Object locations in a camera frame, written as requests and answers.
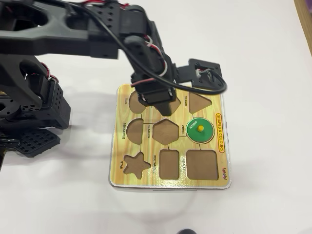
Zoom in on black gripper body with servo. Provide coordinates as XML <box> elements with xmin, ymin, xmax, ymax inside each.
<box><xmin>131</xmin><ymin>60</ymin><xmax>178</xmax><ymax>106</ymax></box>

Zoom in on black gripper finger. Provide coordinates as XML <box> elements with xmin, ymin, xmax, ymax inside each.
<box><xmin>155</xmin><ymin>99</ymin><xmax>176</xmax><ymax>117</ymax></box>

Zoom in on green circle piece yellow pin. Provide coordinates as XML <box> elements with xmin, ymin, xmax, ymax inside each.
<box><xmin>185</xmin><ymin>117</ymin><xmax>215</xmax><ymax>144</ymax></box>

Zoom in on black robot base grid plate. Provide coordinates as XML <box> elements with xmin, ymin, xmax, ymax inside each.
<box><xmin>0</xmin><ymin>97</ymin><xmax>61</xmax><ymax>159</ymax></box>

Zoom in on wooden shape puzzle board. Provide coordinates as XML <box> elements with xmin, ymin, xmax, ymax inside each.
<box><xmin>108</xmin><ymin>83</ymin><xmax>232</xmax><ymax>190</ymax></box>

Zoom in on light wooden furniture edge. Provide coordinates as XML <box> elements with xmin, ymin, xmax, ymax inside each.
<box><xmin>293</xmin><ymin>0</ymin><xmax>312</xmax><ymax>57</ymax></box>

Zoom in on red white wrist servo wires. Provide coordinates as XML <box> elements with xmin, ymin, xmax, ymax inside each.
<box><xmin>143</xmin><ymin>34</ymin><xmax>171</xmax><ymax>76</ymax></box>

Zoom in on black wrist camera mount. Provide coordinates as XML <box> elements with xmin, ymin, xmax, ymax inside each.
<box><xmin>175</xmin><ymin>58</ymin><xmax>222</xmax><ymax>90</ymax></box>

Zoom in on black camera cable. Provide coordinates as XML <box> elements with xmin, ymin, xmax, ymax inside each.
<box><xmin>96</xmin><ymin>9</ymin><xmax>229</xmax><ymax>95</ymax></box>

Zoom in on red white shoulder servo wires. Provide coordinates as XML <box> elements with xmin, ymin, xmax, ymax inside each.
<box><xmin>40</xmin><ymin>62</ymin><xmax>60</xmax><ymax>85</ymax></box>

